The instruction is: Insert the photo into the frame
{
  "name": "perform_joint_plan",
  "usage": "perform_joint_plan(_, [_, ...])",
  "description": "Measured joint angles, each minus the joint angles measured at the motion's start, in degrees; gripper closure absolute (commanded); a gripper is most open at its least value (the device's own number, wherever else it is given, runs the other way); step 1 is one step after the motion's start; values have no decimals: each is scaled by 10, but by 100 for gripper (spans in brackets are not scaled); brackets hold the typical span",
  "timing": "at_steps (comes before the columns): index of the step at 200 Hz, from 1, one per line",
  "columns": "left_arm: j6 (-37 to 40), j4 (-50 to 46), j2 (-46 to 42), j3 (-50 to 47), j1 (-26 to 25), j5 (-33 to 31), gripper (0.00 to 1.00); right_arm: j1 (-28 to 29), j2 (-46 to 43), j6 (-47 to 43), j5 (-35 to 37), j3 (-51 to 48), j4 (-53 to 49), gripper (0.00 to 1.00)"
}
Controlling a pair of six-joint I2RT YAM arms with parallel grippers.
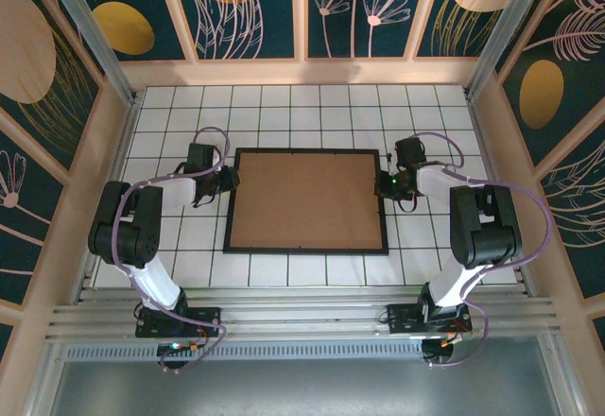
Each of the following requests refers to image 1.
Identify brown backing board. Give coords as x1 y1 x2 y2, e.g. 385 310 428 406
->
228 152 384 250

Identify black picture frame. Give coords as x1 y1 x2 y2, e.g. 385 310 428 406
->
222 147 390 256

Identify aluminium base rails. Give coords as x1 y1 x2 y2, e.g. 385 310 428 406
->
44 286 563 342

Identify small controller board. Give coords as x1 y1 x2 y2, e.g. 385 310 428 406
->
157 339 200 356

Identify grey metal sheet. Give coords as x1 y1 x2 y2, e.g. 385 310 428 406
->
27 339 582 416

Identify aluminium side rail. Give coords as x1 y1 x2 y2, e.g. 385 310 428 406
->
70 94 141 303
465 92 538 297

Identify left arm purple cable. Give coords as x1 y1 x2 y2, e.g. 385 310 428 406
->
112 126 229 374

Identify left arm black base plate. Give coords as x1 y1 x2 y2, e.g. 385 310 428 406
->
135 306 222 339

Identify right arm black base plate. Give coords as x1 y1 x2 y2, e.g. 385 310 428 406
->
386 303 474 337

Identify slotted grey cable duct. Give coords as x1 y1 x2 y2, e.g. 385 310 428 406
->
63 343 426 361

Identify aluminium corner post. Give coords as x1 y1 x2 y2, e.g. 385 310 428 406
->
465 0 554 100
40 0 139 105

